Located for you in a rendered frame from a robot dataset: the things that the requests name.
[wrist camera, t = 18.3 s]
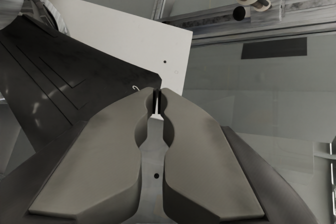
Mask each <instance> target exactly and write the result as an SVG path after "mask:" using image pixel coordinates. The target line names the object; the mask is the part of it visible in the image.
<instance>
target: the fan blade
mask: <svg viewBox="0 0 336 224"><path fill-rule="evenodd" d="M131 82H134V83H136V84H137V85H139V86H141V87H143V88H147V87H151V88H154V89H157V90H158V89H161V85H162V79H161V77H160V76H159V74H158V73H155V72H153V71H150V70H147V69H144V68H142V67H139V66H136V65H134V64H131V63H129V62H126V61H124V60H121V59H119V58H116V57H114V56H112V55H109V54H107V53H105V52H102V51H100V50H98V49H96V48H93V47H91V46H89V45H87V44H85V43H83V42H80V41H78V40H76V39H74V38H72V37H70V36H68V35H66V34H64V33H62V32H60V31H58V30H56V29H54V28H52V27H50V26H48V25H46V24H44V23H42V22H40V21H38V20H36V19H35V18H33V17H31V16H28V15H27V14H22V15H17V17H16V18H15V19H14V20H13V21H12V22H11V23H10V24H9V25H7V26H6V27H5V28H3V29H1V30H0V92H1V94H2V96H3V97H4V99H5V101H6V102H7V104H8V106H9V107H10V109H11V111H12V112H13V114H14V116H15V118H16V119H17V121H18V123H19V124H20V126H21V128H22V130H23V131H24V133H25V135H26V137H27V138H28V140H29V142H30V144H31V145H32V147H33V149H34V151H35V152H36V153H37V152H38V151H39V150H41V149H42V148H43V147H45V146H46V145H47V144H49V143H50V142H51V141H53V140H54V139H55V138H57V137H58V136H59V135H61V134H62V133H63V132H65V131H66V130H67V129H69V128H70V127H72V126H73V125H74V124H76V123H77V122H78V121H88V120H89V119H90V118H92V117H93V116H94V115H95V114H97V113H98V112H99V111H101V110H102V109H104V108H106V107H107V106H109V105H111V104H112V103H114V102H116V101H118V100H121V99H123V98H125V97H127V96H129V95H131V94H133V93H134V92H133V91H131V90H130V89H128V88H127V87H128V85H129V84H130V83H131Z"/></svg>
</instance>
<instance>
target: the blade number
mask: <svg viewBox="0 0 336 224"><path fill-rule="evenodd" d="M127 88H128V89H129V90H131V91H133V92H134V93H136V92H138V91H140V90H142V89H144V88H143V87H141V86H140V85H138V84H136V83H134V82H132V81H131V82H130V84H129V85H128V87H127Z"/></svg>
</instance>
